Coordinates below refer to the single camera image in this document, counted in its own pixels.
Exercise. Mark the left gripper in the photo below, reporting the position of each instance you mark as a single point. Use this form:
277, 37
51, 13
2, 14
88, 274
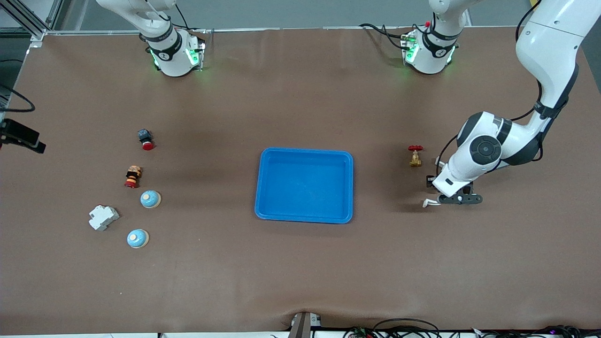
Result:
430, 181

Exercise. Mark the light blue dome bell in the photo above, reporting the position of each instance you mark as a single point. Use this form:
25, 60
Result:
150, 199
137, 238

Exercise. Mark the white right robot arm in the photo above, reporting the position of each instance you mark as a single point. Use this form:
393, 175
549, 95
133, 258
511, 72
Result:
171, 56

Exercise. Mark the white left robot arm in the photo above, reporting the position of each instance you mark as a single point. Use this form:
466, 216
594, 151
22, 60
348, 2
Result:
549, 47

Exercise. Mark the white curved plastic clamp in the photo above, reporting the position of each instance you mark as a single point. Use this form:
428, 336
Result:
426, 203

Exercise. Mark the white circuit breaker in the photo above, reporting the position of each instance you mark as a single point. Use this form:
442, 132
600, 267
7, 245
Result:
103, 218

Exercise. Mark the red pushbutton with orange base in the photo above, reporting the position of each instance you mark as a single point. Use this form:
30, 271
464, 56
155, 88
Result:
133, 177

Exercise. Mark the red pushbutton with grey base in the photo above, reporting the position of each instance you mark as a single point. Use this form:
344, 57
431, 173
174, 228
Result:
144, 137

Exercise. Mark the blue plastic tray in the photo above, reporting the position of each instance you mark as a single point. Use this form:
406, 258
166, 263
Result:
305, 185

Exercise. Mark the brown table mat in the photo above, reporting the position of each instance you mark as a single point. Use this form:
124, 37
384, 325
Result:
300, 272

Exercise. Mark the silver table edge strip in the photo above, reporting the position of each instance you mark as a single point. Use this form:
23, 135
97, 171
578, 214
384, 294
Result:
281, 29

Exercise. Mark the aluminium frame post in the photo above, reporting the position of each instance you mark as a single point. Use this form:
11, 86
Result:
37, 34

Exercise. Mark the grey metal mounting bracket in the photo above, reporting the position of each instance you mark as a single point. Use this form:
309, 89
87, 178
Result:
303, 326

